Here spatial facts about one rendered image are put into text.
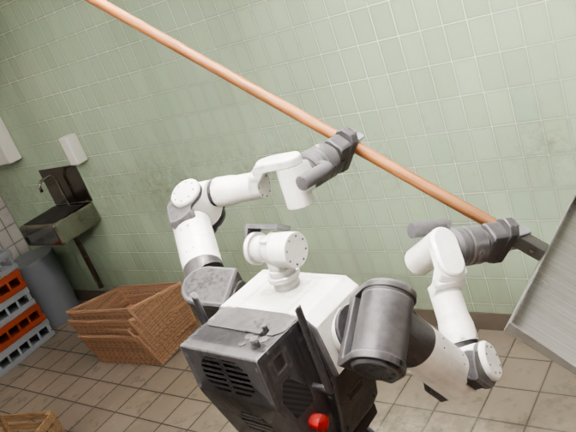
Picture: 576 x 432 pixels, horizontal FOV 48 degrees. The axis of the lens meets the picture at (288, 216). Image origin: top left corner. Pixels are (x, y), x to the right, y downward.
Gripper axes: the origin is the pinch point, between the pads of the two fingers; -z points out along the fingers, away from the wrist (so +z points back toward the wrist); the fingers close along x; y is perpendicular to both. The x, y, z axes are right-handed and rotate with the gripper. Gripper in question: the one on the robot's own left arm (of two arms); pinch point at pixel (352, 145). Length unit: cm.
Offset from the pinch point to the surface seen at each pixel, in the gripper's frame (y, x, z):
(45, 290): -229, 318, -59
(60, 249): -252, 312, -88
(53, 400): -134, 292, -1
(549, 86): 11, 16, -123
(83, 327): -146, 255, -32
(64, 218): -216, 236, -68
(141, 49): -186, 99, -97
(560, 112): 20, 24, -125
